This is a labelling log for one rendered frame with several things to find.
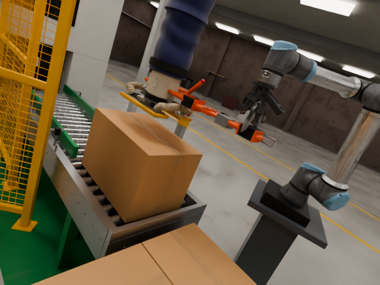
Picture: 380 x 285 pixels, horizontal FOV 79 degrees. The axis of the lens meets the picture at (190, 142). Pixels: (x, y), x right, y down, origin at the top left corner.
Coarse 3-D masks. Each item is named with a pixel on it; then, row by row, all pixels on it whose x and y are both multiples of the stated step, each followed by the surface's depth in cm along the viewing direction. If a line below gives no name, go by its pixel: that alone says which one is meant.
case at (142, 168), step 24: (96, 120) 141; (120, 120) 136; (144, 120) 154; (96, 144) 141; (120, 144) 123; (144, 144) 117; (168, 144) 130; (96, 168) 140; (120, 168) 122; (144, 168) 109; (168, 168) 120; (192, 168) 136; (120, 192) 122; (144, 192) 117; (168, 192) 131; (120, 216) 121; (144, 216) 127
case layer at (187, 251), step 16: (192, 224) 139; (160, 240) 117; (176, 240) 122; (192, 240) 126; (208, 240) 131; (112, 256) 99; (128, 256) 102; (144, 256) 105; (160, 256) 108; (176, 256) 112; (192, 256) 116; (208, 256) 120; (224, 256) 124; (64, 272) 85; (80, 272) 87; (96, 272) 90; (112, 272) 92; (128, 272) 95; (144, 272) 97; (160, 272) 100; (176, 272) 104; (192, 272) 107; (208, 272) 110; (224, 272) 114; (240, 272) 118
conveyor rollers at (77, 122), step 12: (60, 96) 262; (60, 108) 232; (72, 108) 242; (60, 120) 203; (72, 120) 218; (84, 120) 227; (72, 132) 195; (84, 132) 203; (60, 144) 166; (84, 144) 180; (84, 168) 155; (84, 180) 139; (96, 192) 137; (108, 204) 127
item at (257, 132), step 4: (240, 124) 96; (240, 128) 97; (248, 128) 94; (252, 128) 94; (256, 128) 98; (236, 132) 97; (240, 132) 97; (244, 132) 96; (248, 132) 95; (252, 132) 94; (256, 132) 91; (260, 132) 94; (244, 136) 95; (248, 136) 95; (252, 136) 92; (248, 140) 94; (252, 140) 92; (256, 140) 95
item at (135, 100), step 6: (126, 96) 130; (132, 96) 131; (132, 102) 126; (138, 102) 124; (144, 102) 127; (150, 102) 122; (144, 108) 120; (150, 108) 120; (150, 114) 116; (156, 114) 115; (162, 114) 119
